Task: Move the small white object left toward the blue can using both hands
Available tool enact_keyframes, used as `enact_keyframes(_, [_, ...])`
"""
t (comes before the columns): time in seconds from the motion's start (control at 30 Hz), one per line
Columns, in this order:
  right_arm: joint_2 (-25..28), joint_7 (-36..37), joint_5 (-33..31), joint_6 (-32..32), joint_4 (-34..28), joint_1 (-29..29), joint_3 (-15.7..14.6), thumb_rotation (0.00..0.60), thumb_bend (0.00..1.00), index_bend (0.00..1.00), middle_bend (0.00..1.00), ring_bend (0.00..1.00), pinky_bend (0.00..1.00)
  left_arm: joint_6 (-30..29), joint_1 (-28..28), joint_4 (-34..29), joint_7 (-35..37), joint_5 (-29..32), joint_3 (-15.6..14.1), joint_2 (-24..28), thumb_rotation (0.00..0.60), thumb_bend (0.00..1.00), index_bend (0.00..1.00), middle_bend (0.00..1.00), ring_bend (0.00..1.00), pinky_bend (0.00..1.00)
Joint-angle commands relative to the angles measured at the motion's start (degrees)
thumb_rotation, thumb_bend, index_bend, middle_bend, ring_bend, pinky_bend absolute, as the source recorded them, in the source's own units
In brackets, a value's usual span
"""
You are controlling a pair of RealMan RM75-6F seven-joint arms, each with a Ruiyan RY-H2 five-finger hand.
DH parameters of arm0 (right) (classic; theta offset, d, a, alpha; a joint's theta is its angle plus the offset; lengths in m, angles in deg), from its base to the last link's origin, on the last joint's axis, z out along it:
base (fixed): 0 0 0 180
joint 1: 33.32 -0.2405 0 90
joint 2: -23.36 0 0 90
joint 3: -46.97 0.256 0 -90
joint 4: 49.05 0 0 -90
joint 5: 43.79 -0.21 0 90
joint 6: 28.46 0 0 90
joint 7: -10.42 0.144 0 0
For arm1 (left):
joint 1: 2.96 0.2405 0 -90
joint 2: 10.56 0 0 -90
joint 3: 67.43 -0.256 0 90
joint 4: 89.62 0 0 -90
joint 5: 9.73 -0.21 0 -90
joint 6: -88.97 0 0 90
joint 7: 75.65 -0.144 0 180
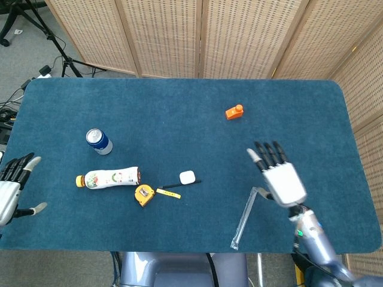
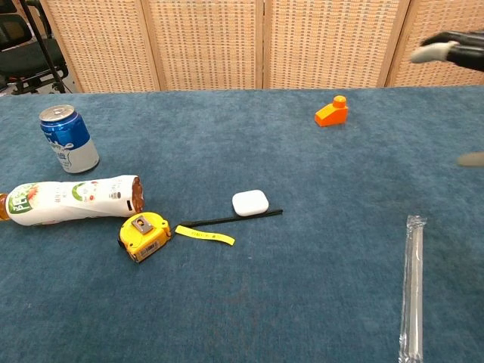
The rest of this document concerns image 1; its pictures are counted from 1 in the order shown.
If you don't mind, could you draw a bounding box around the grey-blue robot torso base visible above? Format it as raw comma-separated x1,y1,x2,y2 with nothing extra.
119,252,249,287

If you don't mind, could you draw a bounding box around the black office chair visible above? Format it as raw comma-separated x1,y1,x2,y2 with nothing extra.
0,0,34,47

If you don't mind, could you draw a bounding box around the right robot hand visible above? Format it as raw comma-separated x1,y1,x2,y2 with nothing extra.
246,141,308,209

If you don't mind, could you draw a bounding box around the thin black flat stick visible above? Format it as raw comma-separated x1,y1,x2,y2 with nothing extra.
157,179,202,190

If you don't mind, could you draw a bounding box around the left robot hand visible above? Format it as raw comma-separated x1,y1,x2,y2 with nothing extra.
0,152,48,227

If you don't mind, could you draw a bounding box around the floor cable bundle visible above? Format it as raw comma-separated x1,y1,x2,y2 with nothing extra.
0,78,34,144

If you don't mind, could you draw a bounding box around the white-labelled tea bottle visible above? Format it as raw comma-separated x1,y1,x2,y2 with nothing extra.
75,166,142,190

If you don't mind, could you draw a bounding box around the clear plastic tube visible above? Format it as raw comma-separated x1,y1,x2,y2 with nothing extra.
230,187,259,251

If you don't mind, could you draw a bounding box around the orange sloped toy brick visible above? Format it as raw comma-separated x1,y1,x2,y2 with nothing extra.
225,103,244,121

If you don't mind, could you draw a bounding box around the black tripod stand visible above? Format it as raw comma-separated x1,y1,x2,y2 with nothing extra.
17,0,107,78

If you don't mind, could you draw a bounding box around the yellow tape measure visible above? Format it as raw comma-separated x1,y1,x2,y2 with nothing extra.
134,184,156,208

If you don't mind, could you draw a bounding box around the blue and white drink can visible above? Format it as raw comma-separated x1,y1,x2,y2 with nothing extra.
86,128,114,156

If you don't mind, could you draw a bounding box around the yellow paper label strip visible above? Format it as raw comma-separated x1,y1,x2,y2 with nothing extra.
156,188,182,200

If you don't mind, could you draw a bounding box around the white plastic tile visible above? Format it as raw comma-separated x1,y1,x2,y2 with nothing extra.
179,170,196,185

